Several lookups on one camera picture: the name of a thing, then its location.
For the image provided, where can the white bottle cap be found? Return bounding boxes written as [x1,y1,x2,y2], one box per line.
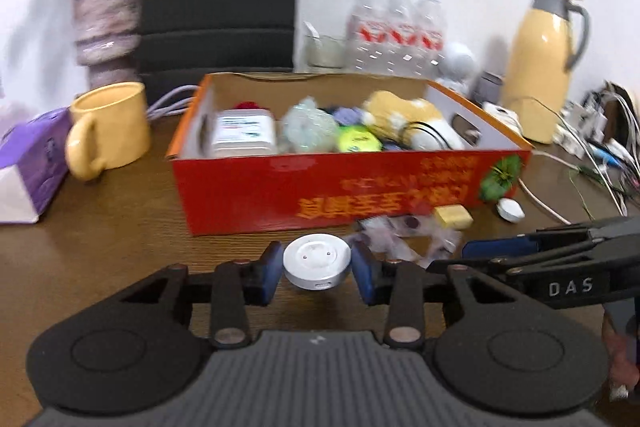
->
[496,198,525,224]

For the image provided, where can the white adapter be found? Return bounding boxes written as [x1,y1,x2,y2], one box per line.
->
[482,103,526,140]

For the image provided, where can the yellow-green round item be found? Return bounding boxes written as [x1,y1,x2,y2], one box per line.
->
[336,125,383,152]

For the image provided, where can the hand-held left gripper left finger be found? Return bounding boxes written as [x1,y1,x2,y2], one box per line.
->
[120,241,285,350]

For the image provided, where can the person's right hand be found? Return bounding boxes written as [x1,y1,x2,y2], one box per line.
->
[602,312,640,403]

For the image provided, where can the purple tissue pack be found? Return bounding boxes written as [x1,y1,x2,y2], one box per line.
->
[0,107,75,225]

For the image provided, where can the small purple item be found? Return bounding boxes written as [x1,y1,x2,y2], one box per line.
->
[330,106,366,128]

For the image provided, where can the small grey box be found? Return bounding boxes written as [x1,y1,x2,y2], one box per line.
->
[472,71,503,105]

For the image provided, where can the yellow thermos jug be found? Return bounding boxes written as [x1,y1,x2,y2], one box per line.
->
[500,0,591,145]

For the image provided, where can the red cardboard box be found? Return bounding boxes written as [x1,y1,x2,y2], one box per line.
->
[166,73,533,237]

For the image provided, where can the yellow mug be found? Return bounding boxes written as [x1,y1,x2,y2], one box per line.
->
[65,82,152,182]

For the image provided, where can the yellow eraser block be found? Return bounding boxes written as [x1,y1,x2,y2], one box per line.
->
[433,204,474,229]

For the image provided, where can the round white device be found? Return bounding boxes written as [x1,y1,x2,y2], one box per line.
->
[283,233,352,292]

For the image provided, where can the white power strip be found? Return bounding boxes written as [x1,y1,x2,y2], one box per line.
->
[552,92,640,168]

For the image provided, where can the glass cup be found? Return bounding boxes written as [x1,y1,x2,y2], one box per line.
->
[303,21,348,70]

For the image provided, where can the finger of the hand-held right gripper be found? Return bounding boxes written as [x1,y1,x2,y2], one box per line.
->
[426,241,608,280]
[461,227,596,260]

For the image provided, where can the tan plush toy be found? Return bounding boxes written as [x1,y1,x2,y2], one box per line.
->
[362,90,446,140]

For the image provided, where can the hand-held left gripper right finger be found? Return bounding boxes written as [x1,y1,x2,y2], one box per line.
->
[350,243,521,350]

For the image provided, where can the clear plastic bag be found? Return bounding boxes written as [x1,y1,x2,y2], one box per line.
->
[280,96,341,154]

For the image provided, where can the white round speaker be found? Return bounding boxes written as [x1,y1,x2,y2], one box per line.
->
[440,41,478,92]

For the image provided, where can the mottled purple vase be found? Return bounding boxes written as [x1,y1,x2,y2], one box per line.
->
[71,0,142,90]

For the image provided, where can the clear plastic wrapper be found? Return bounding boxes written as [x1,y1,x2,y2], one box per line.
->
[350,214,463,270]

